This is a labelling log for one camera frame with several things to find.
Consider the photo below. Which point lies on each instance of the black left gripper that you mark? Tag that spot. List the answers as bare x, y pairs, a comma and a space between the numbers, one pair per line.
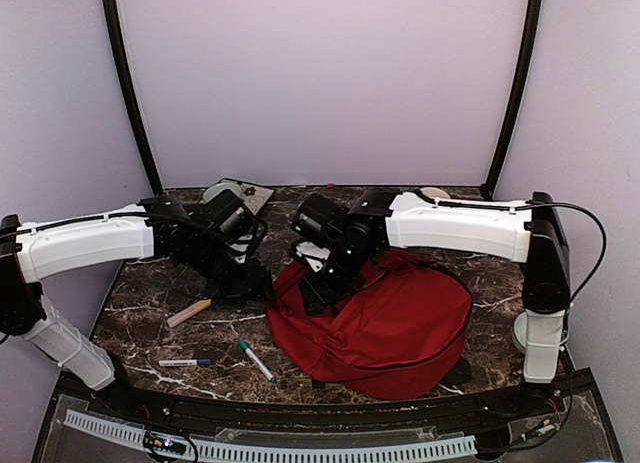
251, 287

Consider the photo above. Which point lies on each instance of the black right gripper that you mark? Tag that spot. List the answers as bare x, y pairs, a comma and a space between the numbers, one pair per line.
321, 293

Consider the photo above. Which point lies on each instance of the red backpack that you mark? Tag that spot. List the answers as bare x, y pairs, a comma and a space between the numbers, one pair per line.
396, 339

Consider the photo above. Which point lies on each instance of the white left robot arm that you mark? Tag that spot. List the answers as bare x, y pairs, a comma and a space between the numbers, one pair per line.
47, 267

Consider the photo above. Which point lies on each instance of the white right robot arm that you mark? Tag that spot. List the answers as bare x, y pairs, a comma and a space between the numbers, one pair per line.
528, 232

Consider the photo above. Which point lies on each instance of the pink yellow highlighter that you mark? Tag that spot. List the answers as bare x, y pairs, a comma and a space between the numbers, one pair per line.
188, 313

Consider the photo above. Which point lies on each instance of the pale green ceramic bowl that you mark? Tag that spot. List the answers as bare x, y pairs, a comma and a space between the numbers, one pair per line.
213, 191

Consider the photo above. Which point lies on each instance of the floral patterned square plate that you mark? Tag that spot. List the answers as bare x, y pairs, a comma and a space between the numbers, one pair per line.
254, 196

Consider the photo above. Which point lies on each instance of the white pen purple cap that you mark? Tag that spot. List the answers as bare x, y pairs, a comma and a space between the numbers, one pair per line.
170, 363

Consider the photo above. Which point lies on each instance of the white mug with red pattern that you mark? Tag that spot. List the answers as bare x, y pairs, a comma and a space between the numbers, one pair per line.
434, 192

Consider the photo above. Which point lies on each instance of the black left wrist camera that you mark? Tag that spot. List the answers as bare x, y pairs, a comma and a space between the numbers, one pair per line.
228, 219

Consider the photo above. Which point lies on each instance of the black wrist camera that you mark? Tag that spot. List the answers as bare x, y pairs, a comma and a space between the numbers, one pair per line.
228, 219
320, 220

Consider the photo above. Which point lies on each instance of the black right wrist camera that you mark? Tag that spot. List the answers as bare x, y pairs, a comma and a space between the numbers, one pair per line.
320, 220

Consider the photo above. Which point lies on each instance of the white slotted cable duct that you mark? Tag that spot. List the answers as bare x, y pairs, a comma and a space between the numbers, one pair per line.
246, 446

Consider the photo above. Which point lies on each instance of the black enclosure frame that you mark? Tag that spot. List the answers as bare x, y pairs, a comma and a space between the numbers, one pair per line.
487, 409

